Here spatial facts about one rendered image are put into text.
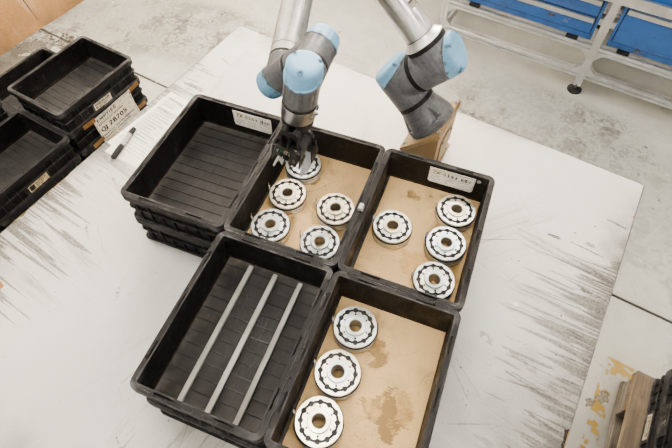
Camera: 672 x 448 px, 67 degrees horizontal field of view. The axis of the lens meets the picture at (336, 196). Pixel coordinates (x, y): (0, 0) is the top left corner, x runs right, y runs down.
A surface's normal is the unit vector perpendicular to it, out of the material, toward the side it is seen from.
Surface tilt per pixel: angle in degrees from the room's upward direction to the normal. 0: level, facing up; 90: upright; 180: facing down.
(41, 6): 72
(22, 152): 0
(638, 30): 90
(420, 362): 0
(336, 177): 0
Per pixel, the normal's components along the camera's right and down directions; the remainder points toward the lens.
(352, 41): 0.00, -0.58
